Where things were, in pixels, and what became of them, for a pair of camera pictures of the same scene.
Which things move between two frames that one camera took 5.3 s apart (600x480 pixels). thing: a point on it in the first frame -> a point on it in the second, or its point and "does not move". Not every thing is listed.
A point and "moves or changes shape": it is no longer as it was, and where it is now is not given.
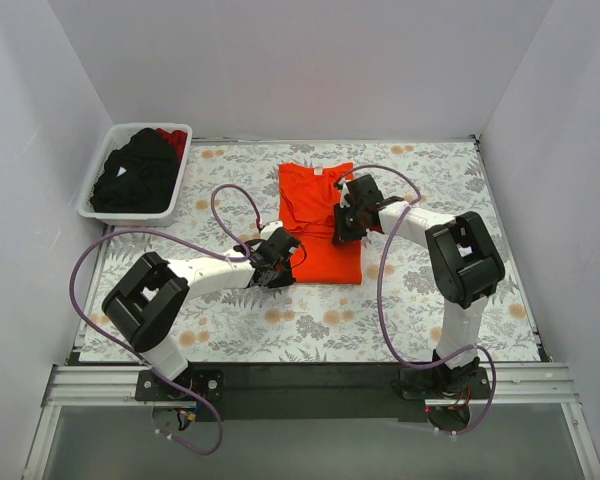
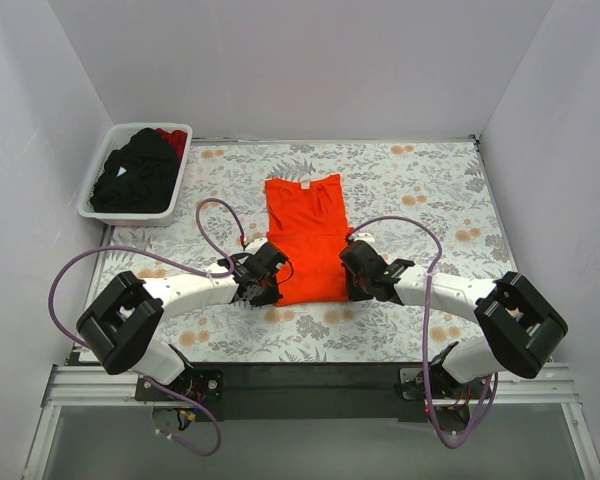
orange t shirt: [307, 198] moves or changes shape
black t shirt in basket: [138, 177] does not move
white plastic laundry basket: [119, 134] does not move
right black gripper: [343, 228] -> [357, 288]
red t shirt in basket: [177, 139] does not move
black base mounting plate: [389, 392] does not move
